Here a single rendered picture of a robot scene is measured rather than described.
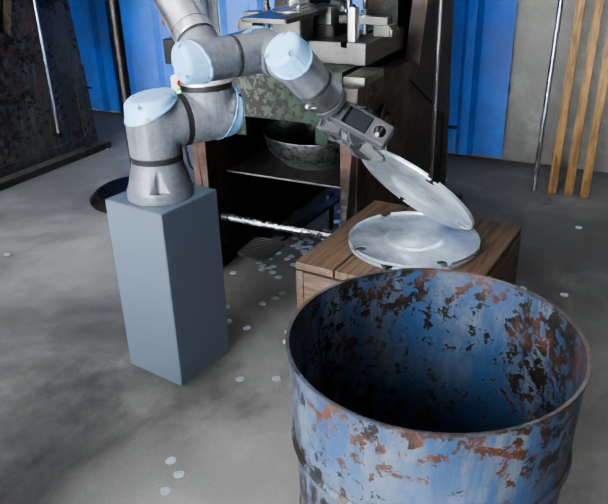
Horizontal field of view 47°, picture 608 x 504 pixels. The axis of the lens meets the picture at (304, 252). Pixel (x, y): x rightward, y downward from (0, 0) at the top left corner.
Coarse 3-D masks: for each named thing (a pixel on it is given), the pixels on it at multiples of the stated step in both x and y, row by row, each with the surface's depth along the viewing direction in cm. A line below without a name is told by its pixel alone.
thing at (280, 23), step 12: (264, 12) 191; (276, 12) 190; (288, 12) 189; (300, 12) 189; (312, 12) 189; (324, 12) 195; (276, 24) 192; (288, 24) 191; (300, 24) 189; (312, 24) 195; (300, 36) 191; (312, 36) 196
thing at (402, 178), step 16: (384, 160) 146; (400, 160) 140; (384, 176) 158; (400, 176) 152; (416, 176) 142; (400, 192) 161; (416, 192) 155; (432, 192) 145; (448, 192) 139; (416, 208) 165; (432, 208) 156; (448, 208) 147; (464, 208) 141; (448, 224) 159; (464, 224) 151
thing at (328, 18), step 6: (318, 6) 200; (324, 6) 199; (330, 6) 199; (336, 6) 200; (342, 6) 204; (330, 12) 198; (336, 12) 201; (342, 12) 205; (318, 18) 200; (324, 18) 199; (330, 18) 198; (336, 18) 202
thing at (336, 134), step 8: (344, 96) 130; (336, 104) 129; (328, 112) 130; (336, 112) 130; (368, 112) 136; (320, 120) 139; (328, 120) 137; (320, 128) 138; (328, 128) 137; (336, 128) 136; (336, 136) 139; (344, 136) 135; (352, 136) 135; (344, 144) 140; (352, 144) 136
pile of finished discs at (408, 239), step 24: (384, 216) 169; (408, 216) 169; (360, 240) 157; (384, 240) 157; (408, 240) 155; (432, 240) 155; (456, 240) 156; (480, 240) 154; (384, 264) 146; (408, 264) 146; (432, 264) 146; (456, 264) 147
